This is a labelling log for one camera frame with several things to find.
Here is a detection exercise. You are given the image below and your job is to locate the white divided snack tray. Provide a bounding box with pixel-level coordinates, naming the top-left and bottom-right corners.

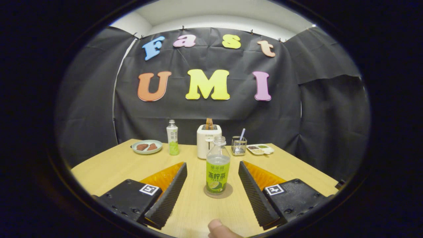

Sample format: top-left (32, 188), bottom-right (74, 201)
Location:
top-left (247, 144), bottom-right (275, 155)

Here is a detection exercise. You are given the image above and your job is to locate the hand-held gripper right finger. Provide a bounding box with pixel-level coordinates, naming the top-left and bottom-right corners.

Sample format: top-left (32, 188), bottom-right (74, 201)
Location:
top-left (238, 161), bottom-right (332, 231)

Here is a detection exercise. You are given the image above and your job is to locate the wooden table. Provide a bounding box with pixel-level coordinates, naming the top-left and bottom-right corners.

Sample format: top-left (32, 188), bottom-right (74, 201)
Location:
top-left (70, 139), bottom-right (341, 238)

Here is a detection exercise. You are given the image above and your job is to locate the white toaster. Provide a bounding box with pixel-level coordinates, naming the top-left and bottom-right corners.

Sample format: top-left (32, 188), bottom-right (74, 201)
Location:
top-left (197, 124), bottom-right (222, 159)

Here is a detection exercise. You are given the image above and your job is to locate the small white label drink bottle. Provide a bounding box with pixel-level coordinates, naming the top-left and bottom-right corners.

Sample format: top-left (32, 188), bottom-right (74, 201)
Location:
top-left (166, 120), bottom-right (180, 156)

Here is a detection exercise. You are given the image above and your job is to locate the metal wire holder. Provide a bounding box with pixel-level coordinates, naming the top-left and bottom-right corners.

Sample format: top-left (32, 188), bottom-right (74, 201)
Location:
top-left (231, 136), bottom-right (247, 156)

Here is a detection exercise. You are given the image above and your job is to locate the round brown coaster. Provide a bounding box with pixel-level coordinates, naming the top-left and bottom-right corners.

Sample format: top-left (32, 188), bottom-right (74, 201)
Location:
top-left (203, 183), bottom-right (233, 199)

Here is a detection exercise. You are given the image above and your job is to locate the pale green plate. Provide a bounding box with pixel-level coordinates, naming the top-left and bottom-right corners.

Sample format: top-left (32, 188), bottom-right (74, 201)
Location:
top-left (132, 139), bottom-right (163, 155)

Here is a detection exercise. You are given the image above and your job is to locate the green label juice bottle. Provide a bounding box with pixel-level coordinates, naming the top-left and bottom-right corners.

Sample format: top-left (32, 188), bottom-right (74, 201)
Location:
top-left (206, 136), bottom-right (231, 195)

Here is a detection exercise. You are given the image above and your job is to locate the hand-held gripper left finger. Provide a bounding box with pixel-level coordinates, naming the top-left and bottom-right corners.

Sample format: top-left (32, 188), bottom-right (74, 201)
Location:
top-left (93, 162), bottom-right (188, 230)

